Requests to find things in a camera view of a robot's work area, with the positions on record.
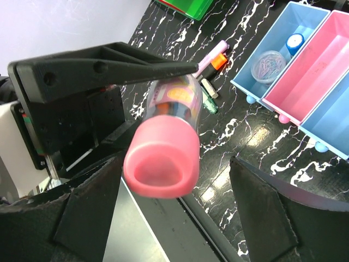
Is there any green translucent file folder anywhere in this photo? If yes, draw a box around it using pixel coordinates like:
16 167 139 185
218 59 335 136
158 0 213 20

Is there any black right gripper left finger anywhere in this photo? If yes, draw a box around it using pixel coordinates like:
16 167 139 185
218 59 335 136
1 157 122 261

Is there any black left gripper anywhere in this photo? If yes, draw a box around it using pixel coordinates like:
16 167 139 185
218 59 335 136
8 42 198 166

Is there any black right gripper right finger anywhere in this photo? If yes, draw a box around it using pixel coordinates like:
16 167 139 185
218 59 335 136
230 157 348 261

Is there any pink plastic bin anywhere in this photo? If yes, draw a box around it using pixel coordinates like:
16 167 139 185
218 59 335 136
263 10 348 126

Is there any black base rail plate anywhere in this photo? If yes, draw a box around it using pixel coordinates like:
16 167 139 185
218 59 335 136
133 193 242 261

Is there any pink eraser stick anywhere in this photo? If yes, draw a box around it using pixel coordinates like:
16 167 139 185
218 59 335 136
192 40 229 78

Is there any small white eraser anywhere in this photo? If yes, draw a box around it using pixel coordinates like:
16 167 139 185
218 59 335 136
201 79 219 99

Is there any clear jar of clips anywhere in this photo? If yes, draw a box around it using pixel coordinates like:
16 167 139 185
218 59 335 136
251 50 286 86

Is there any green highlighter pen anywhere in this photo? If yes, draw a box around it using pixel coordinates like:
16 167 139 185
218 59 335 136
203 97 218 114

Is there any black marble pattern mat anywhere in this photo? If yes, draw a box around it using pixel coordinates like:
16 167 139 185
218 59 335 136
130 1 348 261

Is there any light blue bin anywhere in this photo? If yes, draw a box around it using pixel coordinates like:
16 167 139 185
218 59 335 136
299 73 349 160
231 2 330 106

